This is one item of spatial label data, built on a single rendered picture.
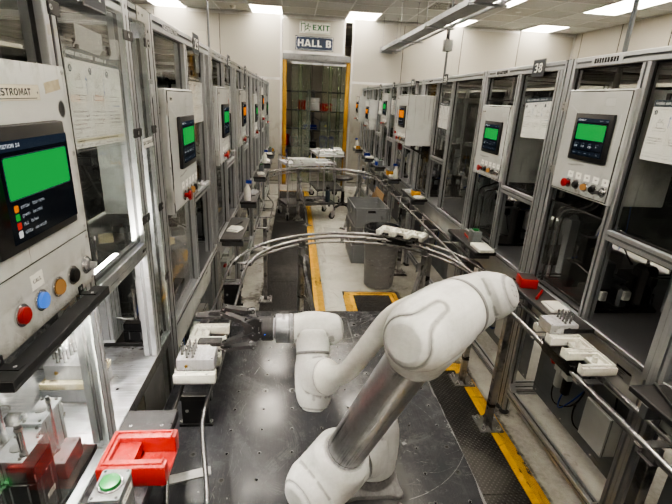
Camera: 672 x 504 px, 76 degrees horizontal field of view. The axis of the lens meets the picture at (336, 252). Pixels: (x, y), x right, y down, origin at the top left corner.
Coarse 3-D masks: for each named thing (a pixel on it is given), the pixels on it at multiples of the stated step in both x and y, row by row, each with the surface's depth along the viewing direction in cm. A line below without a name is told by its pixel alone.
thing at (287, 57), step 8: (288, 56) 859; (296, 56) 860; (304, 56) 862; (312, 56) 863; (320, 56) 864; (328, 56) 865; (336, 56) 867; (344, 56) 868; (344, 64) 876; (344, 104) 900; (344, 112) 905; (344, 120) 910; (344, 128) 916; (344, 136) 921; (344, 144) 927; (288, 184) 944
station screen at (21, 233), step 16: (0, 144) 65; (16, 144) 69; (32, 144) 73; (48, 144) 78; (64, 144) 83; (0, 160) 65; (48, 192) 78; (64, 192) 83; (16, 208) 69; (32, 208) 73; (48, 208) 78; (64, 208) 83; (16, 224) 69; (32, 224) 73; (48, 224) 78; (16, 240) 69
